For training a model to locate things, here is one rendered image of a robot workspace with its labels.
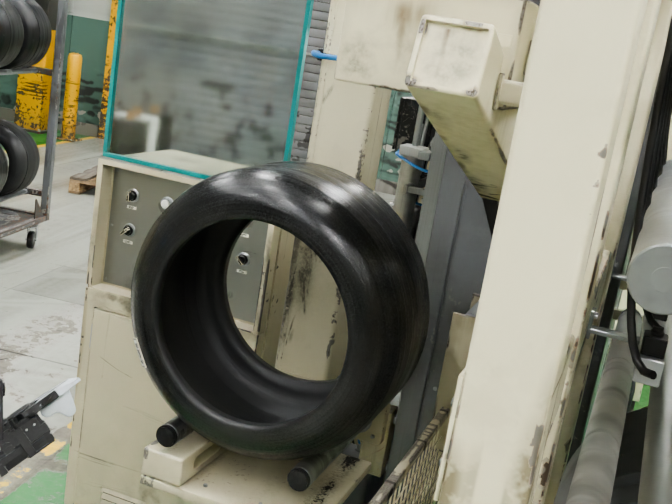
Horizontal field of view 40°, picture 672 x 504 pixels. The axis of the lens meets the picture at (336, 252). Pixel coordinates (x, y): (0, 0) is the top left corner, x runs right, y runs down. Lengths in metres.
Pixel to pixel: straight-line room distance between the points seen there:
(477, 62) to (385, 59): 0.18
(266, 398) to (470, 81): 1.05
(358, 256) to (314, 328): 0.49
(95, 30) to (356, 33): 10.50
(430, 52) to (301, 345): 1.05
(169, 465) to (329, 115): 0.78
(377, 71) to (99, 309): 1.60
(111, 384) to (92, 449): 0.22
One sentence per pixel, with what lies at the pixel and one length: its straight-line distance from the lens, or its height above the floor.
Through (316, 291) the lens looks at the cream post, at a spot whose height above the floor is 1.15.
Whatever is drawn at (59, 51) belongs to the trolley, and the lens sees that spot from 6.31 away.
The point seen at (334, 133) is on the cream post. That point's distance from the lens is 1.97.
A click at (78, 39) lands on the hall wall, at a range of 11.84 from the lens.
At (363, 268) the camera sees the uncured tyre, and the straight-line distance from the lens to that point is 1.59.
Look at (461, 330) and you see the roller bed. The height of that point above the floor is 1.17.
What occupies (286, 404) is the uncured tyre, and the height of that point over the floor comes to 0.93.
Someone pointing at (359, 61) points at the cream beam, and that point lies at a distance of 1.30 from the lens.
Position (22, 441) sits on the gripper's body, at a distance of 1.80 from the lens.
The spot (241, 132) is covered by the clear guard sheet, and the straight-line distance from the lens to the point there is 2.44.
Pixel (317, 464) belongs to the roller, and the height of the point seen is 0.92.
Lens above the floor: 1.70
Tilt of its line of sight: 13 degrees down
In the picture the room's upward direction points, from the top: 9 degrees clockwise
